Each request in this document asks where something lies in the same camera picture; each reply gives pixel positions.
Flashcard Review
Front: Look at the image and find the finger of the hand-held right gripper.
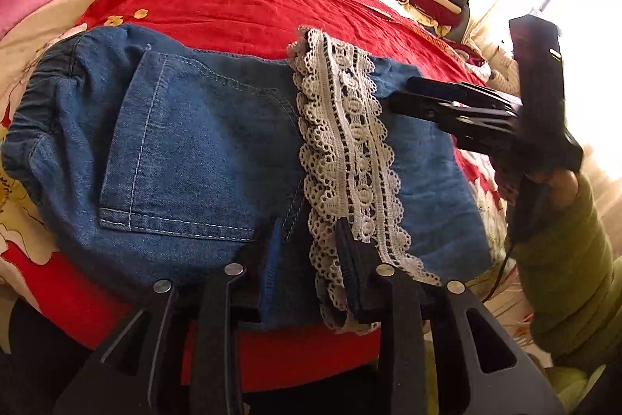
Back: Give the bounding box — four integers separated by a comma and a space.
388, 91, 520, 154
406, 76, 524, 115

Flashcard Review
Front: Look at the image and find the person's right forearm green sleeve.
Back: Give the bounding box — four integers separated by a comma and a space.
505, 174, 622, 369

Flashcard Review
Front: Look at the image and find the yellow-green cloth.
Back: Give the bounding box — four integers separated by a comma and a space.
547, 365, 601, 413

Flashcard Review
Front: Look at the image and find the person's right hand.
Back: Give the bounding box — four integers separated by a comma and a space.
524, 168, 580, 212

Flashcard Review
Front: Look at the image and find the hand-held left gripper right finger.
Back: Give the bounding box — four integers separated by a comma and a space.
334, 217, 565, 415

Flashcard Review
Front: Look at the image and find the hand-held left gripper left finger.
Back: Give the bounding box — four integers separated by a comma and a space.
53, 219, 287, 415

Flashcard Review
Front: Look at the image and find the dark red garment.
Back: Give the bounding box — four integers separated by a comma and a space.
449, 40, 491, 70

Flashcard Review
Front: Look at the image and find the black cable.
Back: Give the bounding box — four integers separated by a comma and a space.
483, 240, 517, 304

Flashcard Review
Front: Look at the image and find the blue denim pants lace trim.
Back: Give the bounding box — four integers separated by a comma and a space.
0, 25, 496, 335

